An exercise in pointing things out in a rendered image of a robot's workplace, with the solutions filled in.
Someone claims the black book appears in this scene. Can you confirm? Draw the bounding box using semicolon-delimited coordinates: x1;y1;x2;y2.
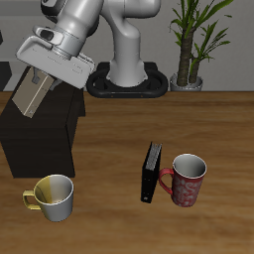
140;141;164;204

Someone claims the yellow and white mug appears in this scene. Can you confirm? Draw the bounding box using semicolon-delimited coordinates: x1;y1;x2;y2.
22;174;75;223

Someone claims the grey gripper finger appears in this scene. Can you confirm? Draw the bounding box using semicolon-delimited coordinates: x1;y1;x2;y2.
31;67;43;84
49;77;64;92

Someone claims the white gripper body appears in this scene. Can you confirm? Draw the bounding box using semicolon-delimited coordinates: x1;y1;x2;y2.
16;35;96;90

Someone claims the green pot plant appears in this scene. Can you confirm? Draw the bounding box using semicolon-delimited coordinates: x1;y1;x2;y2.
168;0;235;93

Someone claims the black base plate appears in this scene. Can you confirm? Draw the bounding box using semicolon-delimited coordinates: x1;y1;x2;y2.
85;61;170;99

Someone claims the yellow book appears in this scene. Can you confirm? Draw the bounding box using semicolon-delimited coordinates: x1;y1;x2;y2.
11;65;56;119

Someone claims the dark brown desk caddy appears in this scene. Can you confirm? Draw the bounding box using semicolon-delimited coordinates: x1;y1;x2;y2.
0;65;86;180

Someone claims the red patterned mug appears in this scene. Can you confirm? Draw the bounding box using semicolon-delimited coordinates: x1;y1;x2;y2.
158;153;208;208

